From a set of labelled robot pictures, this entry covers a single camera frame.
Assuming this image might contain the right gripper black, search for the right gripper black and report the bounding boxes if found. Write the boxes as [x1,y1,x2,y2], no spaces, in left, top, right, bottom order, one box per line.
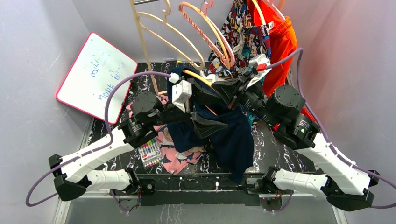
[212,71,279,128]

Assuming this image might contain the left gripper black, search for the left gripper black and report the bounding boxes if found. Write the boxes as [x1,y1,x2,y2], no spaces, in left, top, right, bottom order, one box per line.
[149,80,228,137]

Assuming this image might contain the orange hanger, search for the orange hanger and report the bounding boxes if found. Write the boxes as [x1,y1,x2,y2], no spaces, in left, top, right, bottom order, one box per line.
[179,68,233,118]

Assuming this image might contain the navy blue shorts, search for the navy blue shorts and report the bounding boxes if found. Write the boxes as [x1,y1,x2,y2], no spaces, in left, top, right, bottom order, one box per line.
[167,66,255,184]

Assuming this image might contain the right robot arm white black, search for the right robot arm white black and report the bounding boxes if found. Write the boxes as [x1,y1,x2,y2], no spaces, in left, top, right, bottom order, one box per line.
[212,79,378,211]

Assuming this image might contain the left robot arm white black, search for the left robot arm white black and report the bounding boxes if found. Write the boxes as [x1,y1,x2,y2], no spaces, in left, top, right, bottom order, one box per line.
[49,80,227,201]

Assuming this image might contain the beige shorts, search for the beige shorts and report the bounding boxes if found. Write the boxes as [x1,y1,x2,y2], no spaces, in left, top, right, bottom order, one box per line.
[185,146,207,155]

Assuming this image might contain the comic print shorts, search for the comic print shorts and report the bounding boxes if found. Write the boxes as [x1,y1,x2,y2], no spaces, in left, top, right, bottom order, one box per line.
[208,0,276,127]

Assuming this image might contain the pink patterned shorts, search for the pink patterned shorts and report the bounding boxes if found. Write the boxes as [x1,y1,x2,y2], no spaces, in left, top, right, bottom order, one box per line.
[125,94,206,176]

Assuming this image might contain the orange shorts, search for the orange shorts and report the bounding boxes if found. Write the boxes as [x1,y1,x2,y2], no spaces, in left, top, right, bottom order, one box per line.
[246,0,316,131]

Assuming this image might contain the pink hanger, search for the pink hanger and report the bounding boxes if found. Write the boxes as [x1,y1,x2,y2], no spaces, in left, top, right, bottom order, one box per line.
[178,0,236,70]

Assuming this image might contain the yellow hanger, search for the yellow hanger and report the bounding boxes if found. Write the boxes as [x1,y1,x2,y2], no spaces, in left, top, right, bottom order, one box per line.
[252,0,267,25]

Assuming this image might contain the beige wooden hanger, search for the beige wooden hanger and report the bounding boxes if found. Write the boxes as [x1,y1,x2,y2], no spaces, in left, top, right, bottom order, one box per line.
[137,0,205,71]

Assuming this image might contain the colour marker pack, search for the colour marker pack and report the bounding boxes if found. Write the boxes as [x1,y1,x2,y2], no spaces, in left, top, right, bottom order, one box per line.
[137,138,164,169]

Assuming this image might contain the pink framed whiteboard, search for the pink framed whiteboard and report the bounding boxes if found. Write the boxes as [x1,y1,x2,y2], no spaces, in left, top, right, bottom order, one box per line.
[56,32,138,120]

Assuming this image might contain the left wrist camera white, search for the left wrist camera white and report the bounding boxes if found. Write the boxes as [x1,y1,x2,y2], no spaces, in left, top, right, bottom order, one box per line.
[168,73,192,112]

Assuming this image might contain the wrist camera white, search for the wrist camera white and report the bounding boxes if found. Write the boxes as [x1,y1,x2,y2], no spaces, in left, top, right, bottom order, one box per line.
[246,54,272,89]
[168,73,192,112]

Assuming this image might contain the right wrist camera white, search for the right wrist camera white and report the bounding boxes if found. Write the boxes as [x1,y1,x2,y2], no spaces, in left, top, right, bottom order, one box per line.
[246,54,272,89]

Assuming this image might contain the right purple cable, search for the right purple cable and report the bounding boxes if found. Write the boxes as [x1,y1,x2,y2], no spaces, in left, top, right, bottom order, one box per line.
[265,47,396,209]

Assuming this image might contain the purple cable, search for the purple cable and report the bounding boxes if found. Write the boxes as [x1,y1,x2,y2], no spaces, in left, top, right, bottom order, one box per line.
[25,71,178,207]
[265,47,396,209]

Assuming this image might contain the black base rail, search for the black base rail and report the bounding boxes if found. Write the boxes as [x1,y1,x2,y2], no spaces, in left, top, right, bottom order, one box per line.
[62,173,313,207]

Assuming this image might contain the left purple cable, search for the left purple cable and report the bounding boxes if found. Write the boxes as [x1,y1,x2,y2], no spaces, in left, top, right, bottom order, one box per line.
[25,71,178,207]

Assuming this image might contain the wooden rack frame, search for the wooden rack frame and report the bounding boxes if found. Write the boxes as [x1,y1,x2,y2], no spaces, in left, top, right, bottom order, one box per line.
[129,0,167,94]

